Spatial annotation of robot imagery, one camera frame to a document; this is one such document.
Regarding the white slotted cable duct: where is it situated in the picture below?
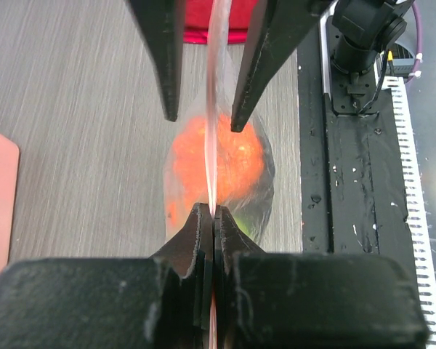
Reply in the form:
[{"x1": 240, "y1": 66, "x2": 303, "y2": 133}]
[{"x1": 382, "y1": 76, "x2": 436, "y2": 348}]

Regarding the orange pumpkin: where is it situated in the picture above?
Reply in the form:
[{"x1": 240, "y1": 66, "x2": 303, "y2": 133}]
[{"x1": 172, "y1": 113, "x2": 265, "y2": 206}]

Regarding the clear pink zip top bag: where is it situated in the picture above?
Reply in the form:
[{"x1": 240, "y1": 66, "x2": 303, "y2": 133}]
[{"x1": 163, "y1": 1, "x2": 275, "y2": 348}]

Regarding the green pear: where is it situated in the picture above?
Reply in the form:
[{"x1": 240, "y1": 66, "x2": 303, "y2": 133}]
[{"x1": 234, "y1": 216, "x2": 254, "y2": 238}]

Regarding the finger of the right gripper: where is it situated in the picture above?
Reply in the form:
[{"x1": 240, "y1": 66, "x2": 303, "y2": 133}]
[
  {"x1": 230, "y1": 0, "x2": 333, "y2": 132},
  {"x1": 126, "y1": 0, "x2": 185, "y2": 122}
]

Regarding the red folded cloth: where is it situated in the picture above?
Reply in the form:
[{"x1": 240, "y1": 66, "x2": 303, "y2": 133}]
[{"x1": 184, "y1": 0, "x2": 257, "y2": 44}]

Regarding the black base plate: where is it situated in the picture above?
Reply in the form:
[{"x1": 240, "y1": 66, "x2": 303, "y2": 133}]
[{"x1": 297, "y1": 15, "x2": 413, "y2": 260}]

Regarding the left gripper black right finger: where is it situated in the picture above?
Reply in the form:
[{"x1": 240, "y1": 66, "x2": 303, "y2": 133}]
[{"x1": 214, "y1": 206, "x2": 429, "y2": 348}]

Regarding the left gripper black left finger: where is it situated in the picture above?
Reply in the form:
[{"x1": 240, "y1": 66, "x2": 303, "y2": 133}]
[{"x1": 0, "y1": 204, "x2": 213, "y2": 348}]

